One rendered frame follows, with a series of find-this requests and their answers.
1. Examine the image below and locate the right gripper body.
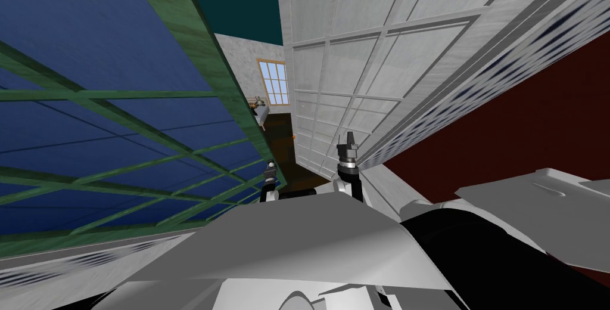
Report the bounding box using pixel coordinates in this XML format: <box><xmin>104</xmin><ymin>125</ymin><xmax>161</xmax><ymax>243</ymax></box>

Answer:
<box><xmin>335</xmin><ymin>142</ymin><xmax>360</xmax><ymax>164</ymax></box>

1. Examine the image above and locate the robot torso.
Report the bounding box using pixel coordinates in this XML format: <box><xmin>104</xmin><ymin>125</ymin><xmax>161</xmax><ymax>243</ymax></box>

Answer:
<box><xmin>90</xmin><ymin>187</ymin><xmax>460</xmax><ymax>310</ymax></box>

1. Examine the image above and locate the white panelled door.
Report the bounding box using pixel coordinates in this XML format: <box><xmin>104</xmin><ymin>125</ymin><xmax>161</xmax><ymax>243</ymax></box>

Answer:
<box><xmin>275</xmin><ymin>0</ymin><xmax>592</xmax><ymax>183</ymax></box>

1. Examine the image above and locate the wooden framed window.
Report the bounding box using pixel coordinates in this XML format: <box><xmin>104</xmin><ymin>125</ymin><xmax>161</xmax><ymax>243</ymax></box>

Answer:
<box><xmin>256</xmin><ymin>58</ymin><xmax>291</xmax><ymax>107</ymax></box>

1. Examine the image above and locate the green framed blue glass door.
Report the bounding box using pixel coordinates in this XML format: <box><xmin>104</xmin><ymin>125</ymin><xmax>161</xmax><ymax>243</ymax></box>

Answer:
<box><xmin>0</xmin><ymin>0</ymin><xmax>290</xmax><ymax>259</ymax></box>

